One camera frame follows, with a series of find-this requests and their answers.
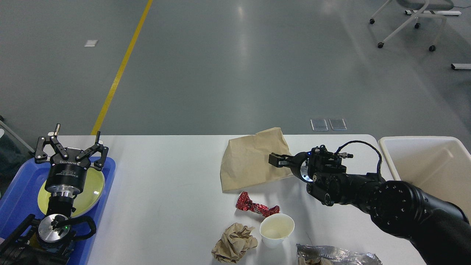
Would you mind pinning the white paper cup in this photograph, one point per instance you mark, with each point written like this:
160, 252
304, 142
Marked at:
275, 229

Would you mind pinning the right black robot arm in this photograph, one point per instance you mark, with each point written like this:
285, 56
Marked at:
439, 230

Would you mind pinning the large paper bag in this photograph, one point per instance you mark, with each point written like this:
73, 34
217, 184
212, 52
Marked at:
245, 162

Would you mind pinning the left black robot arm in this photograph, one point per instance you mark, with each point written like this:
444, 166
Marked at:
50, 240

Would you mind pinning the blue plastic tray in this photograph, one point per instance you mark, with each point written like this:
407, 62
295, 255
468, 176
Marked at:
20, 198

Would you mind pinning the pale green plate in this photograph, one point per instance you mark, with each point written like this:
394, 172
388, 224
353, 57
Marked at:
102, 195

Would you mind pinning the right clear floor plate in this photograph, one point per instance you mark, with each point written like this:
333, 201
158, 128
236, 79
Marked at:
338, 124

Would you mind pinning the red foil wrapper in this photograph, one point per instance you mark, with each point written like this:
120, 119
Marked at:
244, 203

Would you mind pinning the yellow plastic plate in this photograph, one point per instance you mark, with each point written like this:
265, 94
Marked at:
43, 199

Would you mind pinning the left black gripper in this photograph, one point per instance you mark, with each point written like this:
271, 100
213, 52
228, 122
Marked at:
70, 175

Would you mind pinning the clear plastic bag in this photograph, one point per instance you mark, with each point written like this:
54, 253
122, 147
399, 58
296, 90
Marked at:
330, 255

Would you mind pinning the beige plastic bin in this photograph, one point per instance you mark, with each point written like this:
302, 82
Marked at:
440, 166

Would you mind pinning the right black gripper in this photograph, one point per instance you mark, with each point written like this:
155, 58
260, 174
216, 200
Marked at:
298, 164

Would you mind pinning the clear floor plate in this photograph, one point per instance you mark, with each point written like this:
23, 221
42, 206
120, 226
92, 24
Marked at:
338, 124
319, 125

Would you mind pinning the white office chair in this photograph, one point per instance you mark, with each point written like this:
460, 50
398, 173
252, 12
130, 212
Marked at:
422, 9

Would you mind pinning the left clear floor plate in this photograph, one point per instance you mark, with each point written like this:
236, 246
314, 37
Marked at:
319, 125

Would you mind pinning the white floor rail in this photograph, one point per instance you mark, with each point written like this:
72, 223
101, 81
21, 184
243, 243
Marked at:
461, 66

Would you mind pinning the crumpled brown paper ball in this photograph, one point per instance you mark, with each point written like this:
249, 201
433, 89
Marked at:
234, 243

